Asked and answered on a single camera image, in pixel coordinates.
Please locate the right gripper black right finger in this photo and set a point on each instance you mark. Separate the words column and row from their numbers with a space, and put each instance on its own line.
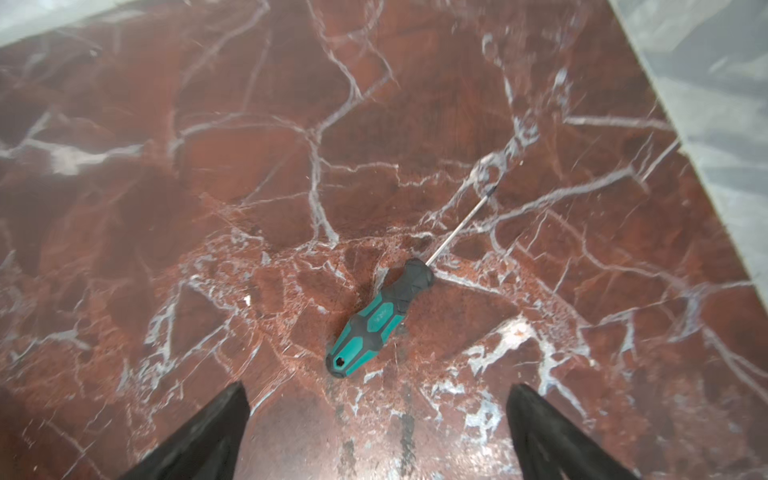
column 549, row 446

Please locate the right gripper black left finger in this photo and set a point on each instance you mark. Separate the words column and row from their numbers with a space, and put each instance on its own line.
column 206, row 446

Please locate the green black screwdriver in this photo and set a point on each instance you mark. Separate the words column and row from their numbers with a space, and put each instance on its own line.
column 367, row 331

